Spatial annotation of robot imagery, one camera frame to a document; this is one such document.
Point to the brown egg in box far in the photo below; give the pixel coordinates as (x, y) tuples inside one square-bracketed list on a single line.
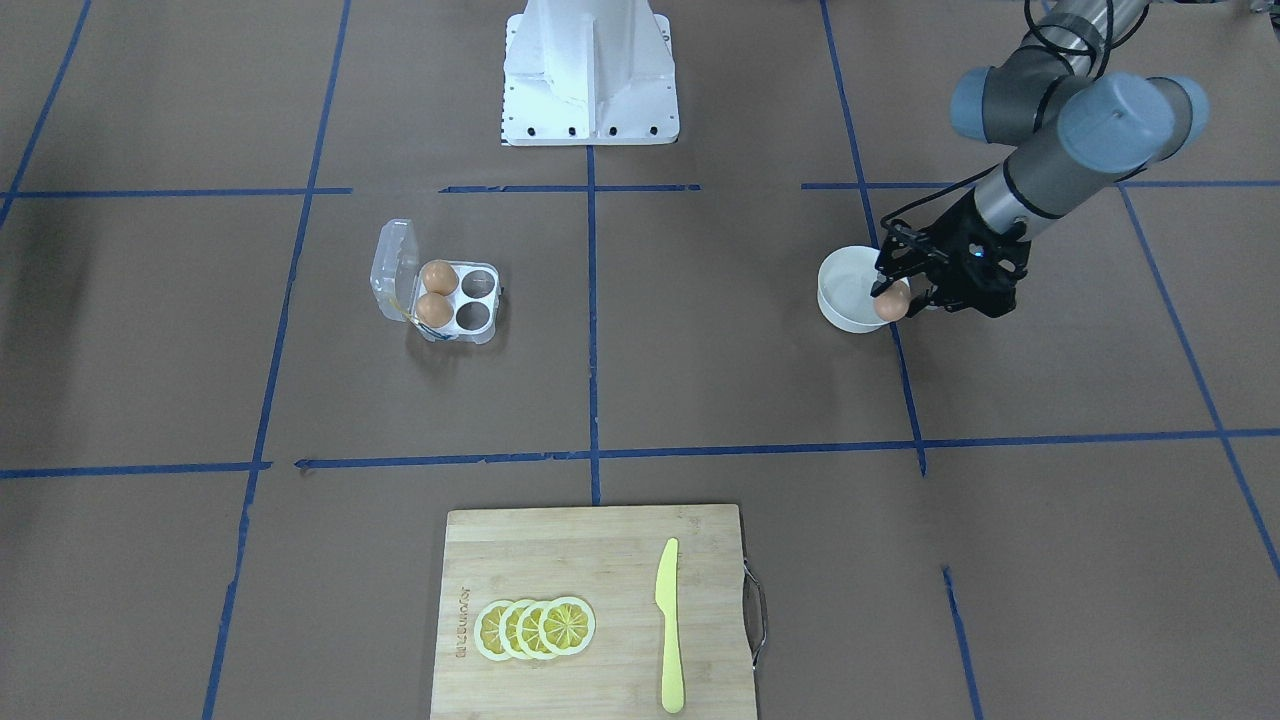
[(439, 276)]

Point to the brown egg from bowl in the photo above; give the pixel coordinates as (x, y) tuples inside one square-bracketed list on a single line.
[(893, 304)]

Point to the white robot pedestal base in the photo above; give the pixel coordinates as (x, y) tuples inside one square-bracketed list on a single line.
[(579, 73)]

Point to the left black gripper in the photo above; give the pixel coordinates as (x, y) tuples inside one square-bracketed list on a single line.
[(952, 241)]

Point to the lemon slice front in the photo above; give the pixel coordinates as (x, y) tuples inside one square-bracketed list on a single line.
[(567, 625)]

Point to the brown egg in box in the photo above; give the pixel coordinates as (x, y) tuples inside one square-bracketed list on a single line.
[(433, 311), (439, 276)]

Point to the bamboo cutting board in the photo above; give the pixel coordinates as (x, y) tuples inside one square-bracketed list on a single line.
[(607, 556)]

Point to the white bowl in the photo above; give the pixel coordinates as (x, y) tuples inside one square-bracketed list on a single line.
[(844, 282)]

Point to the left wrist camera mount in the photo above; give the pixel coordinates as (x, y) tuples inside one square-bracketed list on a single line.
[(903, 244)]

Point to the lemon slice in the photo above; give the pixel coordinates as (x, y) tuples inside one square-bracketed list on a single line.
[(490, 630), (567, 625), (509, 632), (529, 632)]

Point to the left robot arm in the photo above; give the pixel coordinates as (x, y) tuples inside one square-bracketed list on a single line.
[(1073, 128)]

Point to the brown egg in box near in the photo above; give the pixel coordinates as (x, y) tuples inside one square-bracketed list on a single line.
[(433, 311)]

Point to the yellow plastic knife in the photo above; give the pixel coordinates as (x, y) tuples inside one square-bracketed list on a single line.
[(672, 686)]

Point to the clear plastic egg box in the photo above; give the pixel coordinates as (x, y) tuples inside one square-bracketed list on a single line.
[(395, 285)]

